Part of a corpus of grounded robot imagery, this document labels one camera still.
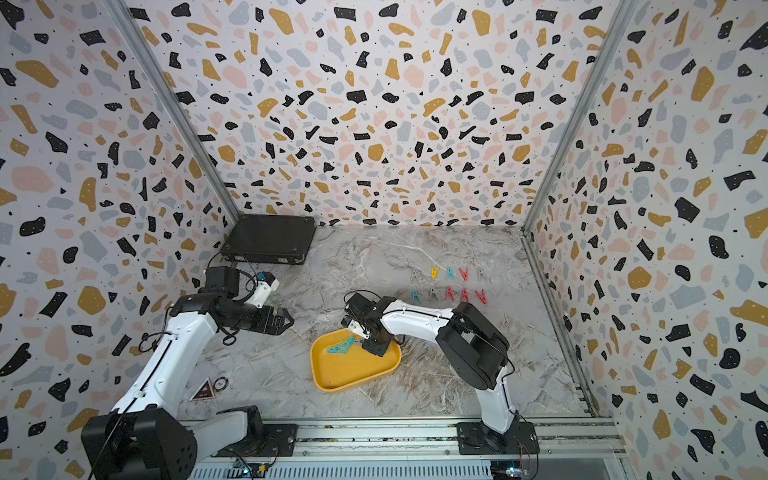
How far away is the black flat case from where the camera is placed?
111 centimetres

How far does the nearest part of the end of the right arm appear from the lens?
2.18 feet

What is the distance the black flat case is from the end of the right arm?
1.45 ft
